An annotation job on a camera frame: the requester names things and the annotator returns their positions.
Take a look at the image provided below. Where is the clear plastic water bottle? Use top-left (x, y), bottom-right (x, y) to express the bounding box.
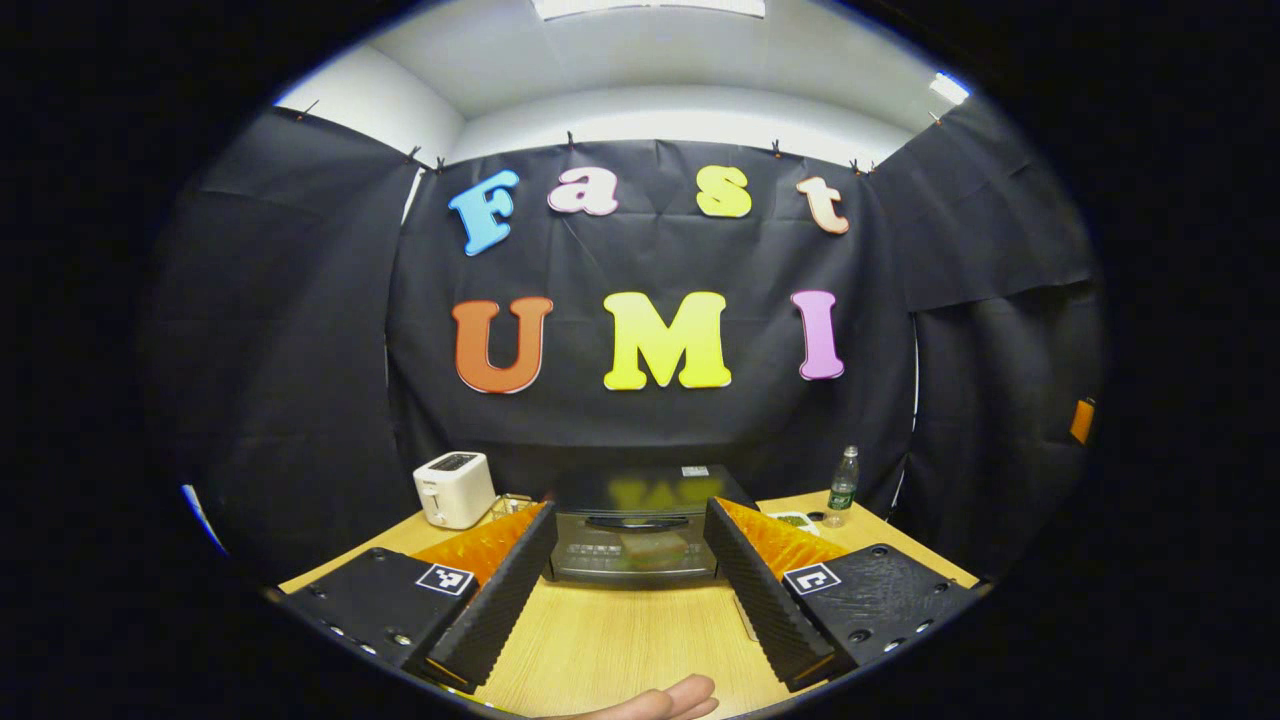
top-left (826, 445), bottom-right (861, 529)

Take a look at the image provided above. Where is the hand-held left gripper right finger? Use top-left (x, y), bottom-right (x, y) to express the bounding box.
top-left (703, 497), bottom-right (986, 693)

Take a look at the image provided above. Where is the white toaster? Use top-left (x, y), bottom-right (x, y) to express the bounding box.
top-left (413, 451), bottom-right (498, 531)

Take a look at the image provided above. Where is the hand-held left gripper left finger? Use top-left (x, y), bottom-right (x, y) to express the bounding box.
top-left (265, 500), bottom-right (559, 693)

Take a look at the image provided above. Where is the black electric oven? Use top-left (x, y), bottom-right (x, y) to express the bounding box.
top-left (543, 464), bottom-right (758, 589)

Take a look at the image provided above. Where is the row of small cloth clips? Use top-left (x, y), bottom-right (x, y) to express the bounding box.
top-left (300, 98), bottom-right (941, 176)

